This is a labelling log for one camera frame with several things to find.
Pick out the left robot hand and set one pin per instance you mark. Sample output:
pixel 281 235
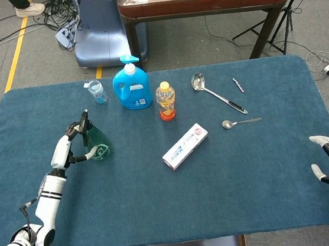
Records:
pixel 61 152

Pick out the green transparent spray bottle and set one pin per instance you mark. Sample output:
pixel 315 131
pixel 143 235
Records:
pixel 96 138

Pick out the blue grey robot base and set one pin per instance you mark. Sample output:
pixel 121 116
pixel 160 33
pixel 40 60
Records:
pixel 103 32

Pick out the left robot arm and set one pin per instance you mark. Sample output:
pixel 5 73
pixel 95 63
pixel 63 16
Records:
pixel 48 198

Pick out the blue detergent bottle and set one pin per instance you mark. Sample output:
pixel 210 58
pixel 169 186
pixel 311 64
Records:
pixel 132 91

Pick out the orange drink bottle yellow cap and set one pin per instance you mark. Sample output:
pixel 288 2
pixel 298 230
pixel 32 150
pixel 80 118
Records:
pixel 165 99

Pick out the black tripod stand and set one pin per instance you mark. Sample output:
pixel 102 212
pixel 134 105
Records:
pixel 284 17

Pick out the clear plastic jar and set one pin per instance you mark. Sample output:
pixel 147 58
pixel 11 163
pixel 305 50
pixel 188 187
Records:
pixel 98 93

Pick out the blue table cloth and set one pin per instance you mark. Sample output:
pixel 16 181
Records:
pixel 161 203

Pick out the white toothpaste box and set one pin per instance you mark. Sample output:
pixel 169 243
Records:
pixel 185 147

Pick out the small steel spoon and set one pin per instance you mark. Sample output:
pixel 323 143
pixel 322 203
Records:
pixel 227 124

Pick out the small black white stick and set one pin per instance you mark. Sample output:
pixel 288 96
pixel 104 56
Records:
pixel 238 85

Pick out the person in black trousers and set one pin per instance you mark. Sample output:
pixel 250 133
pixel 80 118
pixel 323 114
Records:
pixel 31 9

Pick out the brown mahjong table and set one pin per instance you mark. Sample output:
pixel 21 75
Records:
pixel 204 2

